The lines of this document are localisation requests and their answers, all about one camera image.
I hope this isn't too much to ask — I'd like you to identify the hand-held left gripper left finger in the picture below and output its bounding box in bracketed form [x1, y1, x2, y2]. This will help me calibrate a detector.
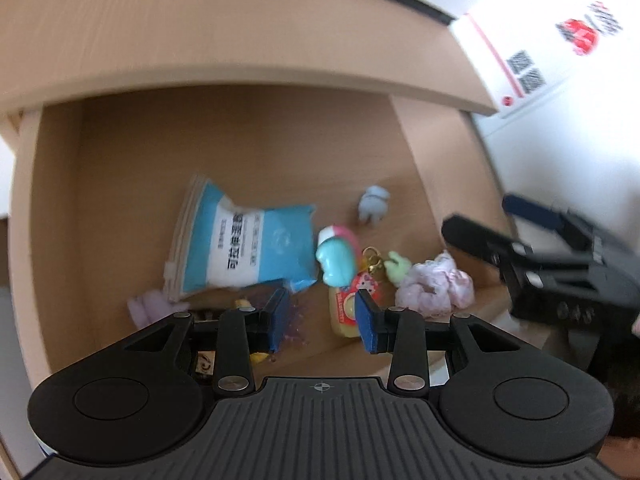
[124, 288, 292, 397]

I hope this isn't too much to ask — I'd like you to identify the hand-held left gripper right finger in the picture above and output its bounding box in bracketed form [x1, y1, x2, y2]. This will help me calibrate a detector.
[356, 290, 521, 397]

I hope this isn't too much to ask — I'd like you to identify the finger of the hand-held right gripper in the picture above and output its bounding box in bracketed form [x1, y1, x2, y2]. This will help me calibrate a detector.
[441, 213, 534, 266]
[502, 193, 566, 231]

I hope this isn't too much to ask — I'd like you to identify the grey plush toy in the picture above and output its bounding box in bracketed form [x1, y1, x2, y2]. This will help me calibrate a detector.
[357, 186, 391, 226]

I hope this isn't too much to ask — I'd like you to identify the wooden drawer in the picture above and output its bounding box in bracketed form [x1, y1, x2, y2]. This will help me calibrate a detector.
[7, 85, 556, 386]

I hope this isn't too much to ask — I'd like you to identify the yellow packet red label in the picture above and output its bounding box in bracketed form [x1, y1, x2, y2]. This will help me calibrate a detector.
[327, 272, 386, 339]

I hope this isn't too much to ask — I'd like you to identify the pink cloth scrunchie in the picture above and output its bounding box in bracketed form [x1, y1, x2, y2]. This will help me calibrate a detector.
[395, 251, 475, 318]

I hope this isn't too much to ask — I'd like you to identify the green toy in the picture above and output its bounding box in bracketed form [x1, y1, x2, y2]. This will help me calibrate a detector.
[382, 251, 413, 288]

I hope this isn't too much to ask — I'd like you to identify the teal pink toy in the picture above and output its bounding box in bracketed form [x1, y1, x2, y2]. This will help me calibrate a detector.
[315, 225, 361, 288]

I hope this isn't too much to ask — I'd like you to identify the blue white packet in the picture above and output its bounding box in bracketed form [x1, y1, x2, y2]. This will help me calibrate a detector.
[165, 175, 321, 303]

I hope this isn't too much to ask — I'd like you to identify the purple plush toy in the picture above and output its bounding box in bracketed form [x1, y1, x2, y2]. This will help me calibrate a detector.
[126, 290, 191, 331]

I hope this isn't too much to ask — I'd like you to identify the white box red print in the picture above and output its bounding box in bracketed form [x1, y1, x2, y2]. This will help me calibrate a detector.
[447, 0, 640, 121]

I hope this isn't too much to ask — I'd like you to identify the gold keychain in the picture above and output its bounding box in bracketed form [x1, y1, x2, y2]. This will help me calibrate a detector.
[361, 246, 385, 278]

